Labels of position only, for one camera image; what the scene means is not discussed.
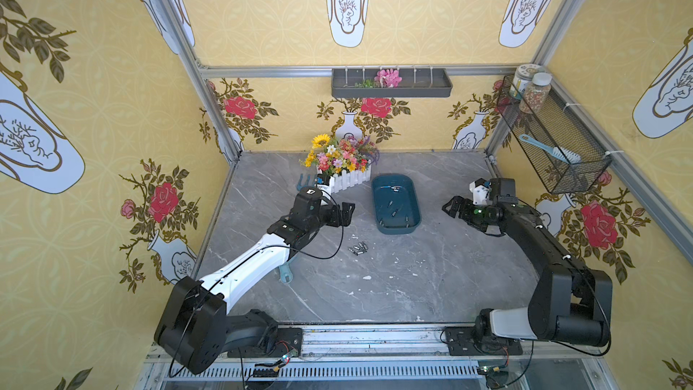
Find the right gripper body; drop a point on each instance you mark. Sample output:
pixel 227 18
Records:
pixel 466 211

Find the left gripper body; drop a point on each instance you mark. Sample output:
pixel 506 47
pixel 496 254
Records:
pixel 333 213

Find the teal plastic storage box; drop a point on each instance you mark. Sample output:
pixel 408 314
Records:
pixel 397 210

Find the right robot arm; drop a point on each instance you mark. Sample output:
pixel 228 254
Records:
pixel 571 303

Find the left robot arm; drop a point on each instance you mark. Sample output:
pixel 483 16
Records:
pixel 198 324

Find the blue yellow garden fork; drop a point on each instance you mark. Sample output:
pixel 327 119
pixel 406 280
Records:
pixel 305 180

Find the flower pot white fence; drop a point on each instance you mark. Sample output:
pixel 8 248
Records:
pixel 341 163

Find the light blue dustpan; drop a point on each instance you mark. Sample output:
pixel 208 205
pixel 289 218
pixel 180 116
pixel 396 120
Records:
pixel 285 272

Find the blue white brush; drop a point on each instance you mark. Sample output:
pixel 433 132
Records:
pixel 559 153

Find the pink flower on shelf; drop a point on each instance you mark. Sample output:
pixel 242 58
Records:
pixel 388 78

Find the glass jar behind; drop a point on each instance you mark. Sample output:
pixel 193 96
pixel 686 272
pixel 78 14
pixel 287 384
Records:
pixel 522 77

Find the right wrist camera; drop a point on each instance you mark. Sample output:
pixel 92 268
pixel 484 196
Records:
pixel 480 190

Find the black wire mesh basket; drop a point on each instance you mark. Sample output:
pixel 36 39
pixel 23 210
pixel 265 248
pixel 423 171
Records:
pixel 555 125

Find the dark wall shelf tray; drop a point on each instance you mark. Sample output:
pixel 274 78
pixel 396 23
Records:
pixel 417 82

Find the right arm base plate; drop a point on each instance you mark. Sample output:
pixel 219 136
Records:
pixel 467 341

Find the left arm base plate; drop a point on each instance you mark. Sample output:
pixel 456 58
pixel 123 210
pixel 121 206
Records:
pixel 287 342

